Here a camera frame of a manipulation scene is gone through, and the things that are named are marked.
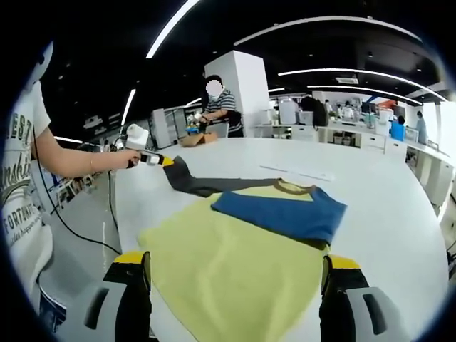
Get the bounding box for white storage cabinet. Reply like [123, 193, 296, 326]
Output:
[151, 106, 186, 150]

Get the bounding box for person's white printed shirt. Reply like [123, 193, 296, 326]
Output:
[1, 78, 54, 311]

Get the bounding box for yellow colour-block garment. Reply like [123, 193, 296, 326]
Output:
[138, 155, 348, 342]

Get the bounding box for brown cardboard box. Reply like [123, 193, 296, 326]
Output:
[177, 130, 218, 149]

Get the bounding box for ceiling light strip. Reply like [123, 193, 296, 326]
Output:
[145, 0, 193, 60]
[277, 68, 448, 103]
[306, 84, 423, 106]

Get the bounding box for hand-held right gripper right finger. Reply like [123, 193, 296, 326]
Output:
[318, 253, 410, 342]

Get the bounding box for black cable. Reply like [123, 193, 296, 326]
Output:
[105, 170, 121, 236]
[31, 123, 124, 257]

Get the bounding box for white template strip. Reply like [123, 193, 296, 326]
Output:
[259, 164, 336, 182]

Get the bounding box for person's left hand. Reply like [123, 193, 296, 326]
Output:
[123, 150, 142, 170]

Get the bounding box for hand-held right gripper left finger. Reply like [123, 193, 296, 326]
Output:
[83, 250, 154, 342]

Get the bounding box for person's blue jeans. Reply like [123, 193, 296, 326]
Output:
[38, 284, 68, 333]

